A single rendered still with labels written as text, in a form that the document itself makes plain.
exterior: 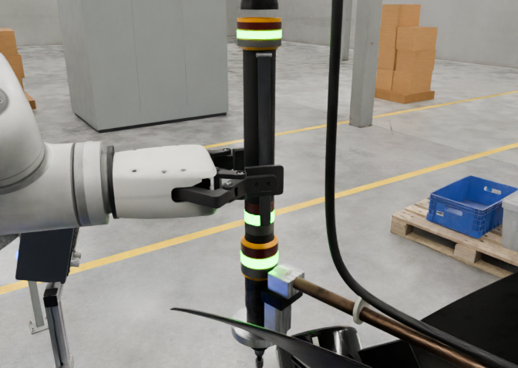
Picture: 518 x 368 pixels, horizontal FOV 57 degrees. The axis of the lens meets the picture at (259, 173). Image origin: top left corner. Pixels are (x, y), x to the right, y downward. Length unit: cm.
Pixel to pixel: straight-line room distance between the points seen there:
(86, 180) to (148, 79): 628
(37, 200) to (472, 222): 326
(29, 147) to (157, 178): 11
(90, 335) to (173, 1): 494
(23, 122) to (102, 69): 611
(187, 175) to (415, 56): 817
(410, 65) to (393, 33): 64
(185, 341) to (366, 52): 483
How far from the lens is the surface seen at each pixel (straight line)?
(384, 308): 48
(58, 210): 47
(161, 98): 684
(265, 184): 48
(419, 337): 48
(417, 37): 855
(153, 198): 46
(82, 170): 47
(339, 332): 67
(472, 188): 415
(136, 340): 272
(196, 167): 46
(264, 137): 48
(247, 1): 47
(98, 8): 649
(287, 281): 53
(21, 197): 47
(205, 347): 261
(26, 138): 44
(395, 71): 878
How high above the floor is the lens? 168
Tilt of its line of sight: 20 degrees down
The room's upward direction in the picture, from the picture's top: straight up
